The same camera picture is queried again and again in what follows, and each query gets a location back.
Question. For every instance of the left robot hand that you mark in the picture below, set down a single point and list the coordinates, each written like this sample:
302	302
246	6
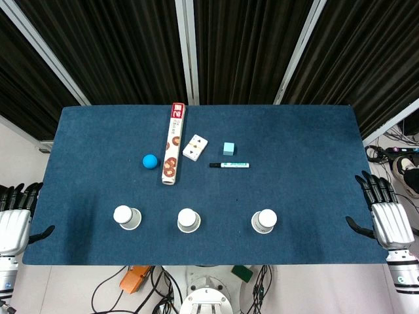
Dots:
13	225

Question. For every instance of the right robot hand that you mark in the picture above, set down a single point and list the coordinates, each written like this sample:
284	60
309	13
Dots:
389	225

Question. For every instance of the white paper cup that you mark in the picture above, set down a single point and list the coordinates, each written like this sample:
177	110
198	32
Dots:
264	220
188	220
127	217

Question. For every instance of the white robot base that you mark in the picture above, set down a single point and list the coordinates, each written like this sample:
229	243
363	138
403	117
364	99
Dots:
206	294

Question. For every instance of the white black sneaker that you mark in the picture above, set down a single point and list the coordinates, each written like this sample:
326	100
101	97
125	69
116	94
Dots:
403	173

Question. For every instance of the black power strip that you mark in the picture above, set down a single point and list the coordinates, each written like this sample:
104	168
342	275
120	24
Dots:
401	150

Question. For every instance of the orange foot pedal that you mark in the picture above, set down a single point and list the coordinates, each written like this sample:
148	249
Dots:
134	278

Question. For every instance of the blue ball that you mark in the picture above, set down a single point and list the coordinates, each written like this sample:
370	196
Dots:
150	161

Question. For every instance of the green block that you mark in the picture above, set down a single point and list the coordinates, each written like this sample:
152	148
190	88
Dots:
243	272

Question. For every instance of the green white marker pen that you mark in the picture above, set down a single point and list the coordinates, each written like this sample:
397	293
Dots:
230	165

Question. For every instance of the light blue cube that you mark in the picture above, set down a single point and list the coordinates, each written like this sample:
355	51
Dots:
229	148

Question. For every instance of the long printed paper box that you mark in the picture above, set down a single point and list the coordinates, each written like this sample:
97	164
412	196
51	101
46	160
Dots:
173	144

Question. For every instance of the blue table cloth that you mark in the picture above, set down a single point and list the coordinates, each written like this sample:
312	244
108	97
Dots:
209	196

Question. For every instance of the black corrugated curtain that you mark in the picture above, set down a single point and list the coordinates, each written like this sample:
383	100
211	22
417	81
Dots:
98	49

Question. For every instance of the playing card deck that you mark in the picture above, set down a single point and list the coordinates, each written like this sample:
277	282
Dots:
195	147

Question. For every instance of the grey metal frame post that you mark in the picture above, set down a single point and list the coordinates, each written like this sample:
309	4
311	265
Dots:
187	52
299	50
41	49

